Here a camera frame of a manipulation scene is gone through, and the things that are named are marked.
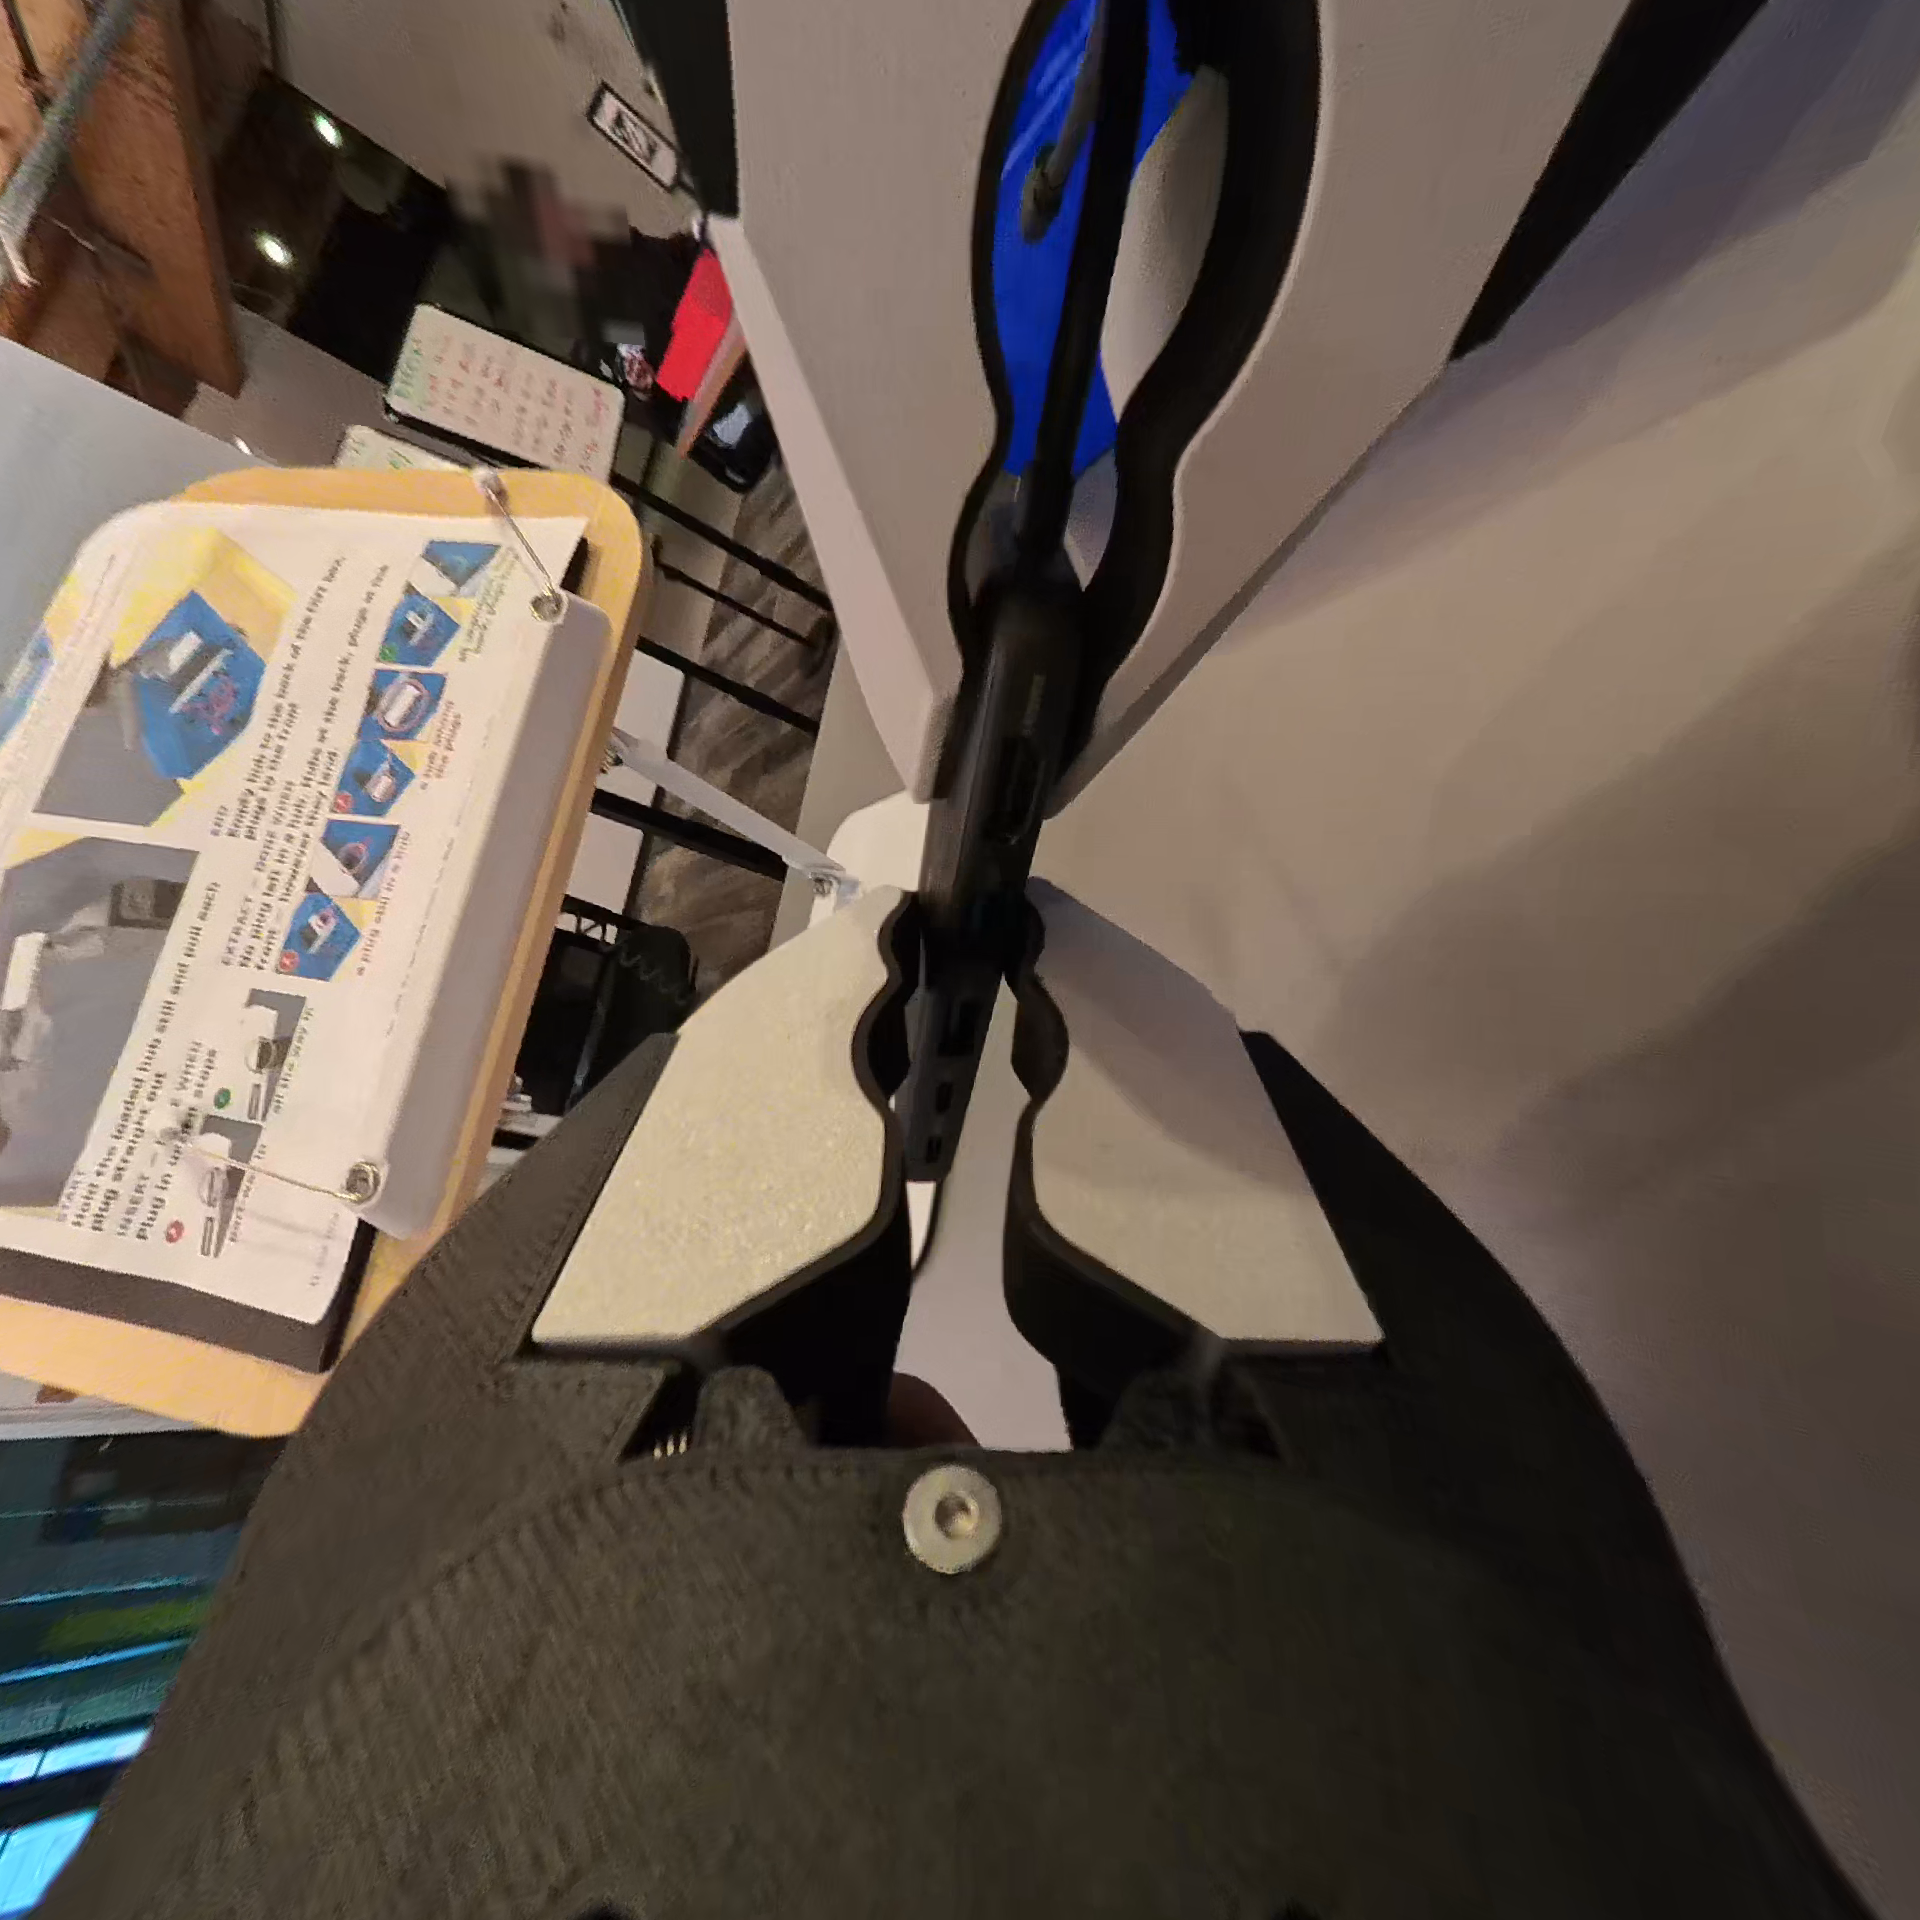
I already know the white book stand wooden board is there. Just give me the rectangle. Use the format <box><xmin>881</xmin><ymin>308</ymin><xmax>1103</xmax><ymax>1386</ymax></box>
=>
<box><xmin>0</xmin><ymin>464</ymin><xmax>932</xmax><ymax>1442</ymax></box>

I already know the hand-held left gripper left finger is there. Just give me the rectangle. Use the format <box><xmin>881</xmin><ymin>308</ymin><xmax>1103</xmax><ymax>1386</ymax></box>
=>
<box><xmin>533</xmin><ymin>885</ymin><xmax>920</xmax><ymax>1442</ymax></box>

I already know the blue plastic bin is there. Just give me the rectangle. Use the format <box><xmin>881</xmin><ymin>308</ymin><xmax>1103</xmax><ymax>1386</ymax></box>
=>
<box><xmin>991</xmin><ymin>0</ymin><xmax>1220</xmax><ymax>482</ymax></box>

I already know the red parts bin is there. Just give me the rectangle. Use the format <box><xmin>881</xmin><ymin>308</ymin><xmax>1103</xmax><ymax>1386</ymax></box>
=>
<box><xmin>656</xmin><ymin>247</ymin><xmax>753</xmax><ymax>408</ymax></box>

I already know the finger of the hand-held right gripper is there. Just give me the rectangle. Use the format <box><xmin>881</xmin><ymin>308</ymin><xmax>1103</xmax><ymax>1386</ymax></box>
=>
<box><xmin>1034</xmin><ymin>0</ymin><xmax>1641</xmax><ymax>820</ymax></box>
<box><xmin>702</xmin><ymin>0</ymin><xmax>1040</xmax><ymax>805</ymax></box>

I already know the printed instruction sheet pad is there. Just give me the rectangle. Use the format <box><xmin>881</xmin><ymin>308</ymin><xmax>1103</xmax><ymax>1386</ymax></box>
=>
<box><xmin>0</xmin><ymin>495</ymin><xmax>619</xmax><ymax>1330</ymax></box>

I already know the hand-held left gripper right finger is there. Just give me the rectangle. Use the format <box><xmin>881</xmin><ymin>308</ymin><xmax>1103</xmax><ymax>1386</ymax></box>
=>
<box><xmin>1002</xmin><ymin>877</ymin><xmax>1386</xmax><ymax>1442</ymax></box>

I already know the black usb hub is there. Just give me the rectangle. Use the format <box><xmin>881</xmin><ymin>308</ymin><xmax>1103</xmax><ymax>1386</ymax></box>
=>
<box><xmin>896</xmin><ymin>582</ymin><xmax>1087</xmax><ymax>1176</ymax></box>

